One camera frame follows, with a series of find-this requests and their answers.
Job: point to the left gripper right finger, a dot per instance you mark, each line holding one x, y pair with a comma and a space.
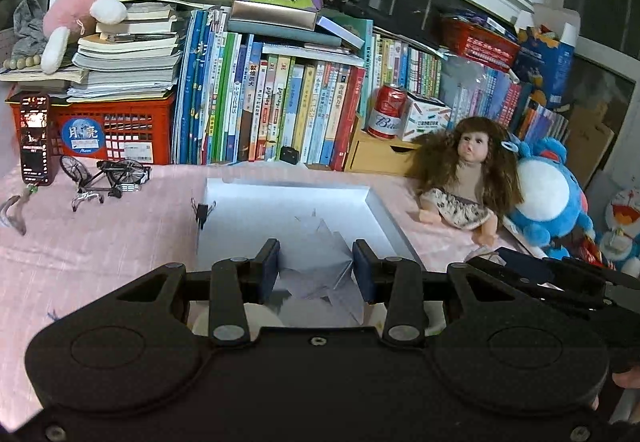
396, 283

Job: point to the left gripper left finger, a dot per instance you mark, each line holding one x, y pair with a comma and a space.
234, 282

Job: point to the Doraemon plush toy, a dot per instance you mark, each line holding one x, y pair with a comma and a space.
619, 244

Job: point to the white shallow cardboard box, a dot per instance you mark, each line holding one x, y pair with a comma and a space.
244, 214

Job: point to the blue white plush toy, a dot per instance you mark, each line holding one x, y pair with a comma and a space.
553, 200

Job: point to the brown haired baby doll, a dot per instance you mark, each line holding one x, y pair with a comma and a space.
470, 178

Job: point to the small wooden drawer box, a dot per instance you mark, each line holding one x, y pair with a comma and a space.
369, 154

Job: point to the small black box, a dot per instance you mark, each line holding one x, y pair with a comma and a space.
289, 155

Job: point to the pink bed sheet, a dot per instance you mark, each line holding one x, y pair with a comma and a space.
68, 258

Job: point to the red Budweiser can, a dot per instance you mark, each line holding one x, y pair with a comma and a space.
385, 117

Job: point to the white printed small carton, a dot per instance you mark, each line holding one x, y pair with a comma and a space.
422, 116

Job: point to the red plastic crate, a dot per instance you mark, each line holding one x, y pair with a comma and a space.
130, 129

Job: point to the row of upright books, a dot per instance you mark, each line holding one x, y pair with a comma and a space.
246, 89

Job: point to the right row of books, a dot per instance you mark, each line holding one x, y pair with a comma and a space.
467, 87

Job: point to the blue cardboard box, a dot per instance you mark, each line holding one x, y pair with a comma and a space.
547, 38

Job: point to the stack of lying books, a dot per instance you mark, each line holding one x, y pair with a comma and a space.
138, 57

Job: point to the red basket on books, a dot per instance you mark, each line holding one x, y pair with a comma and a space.
479, 44

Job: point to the pink white plush bunny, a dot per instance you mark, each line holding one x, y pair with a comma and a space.
68, 20

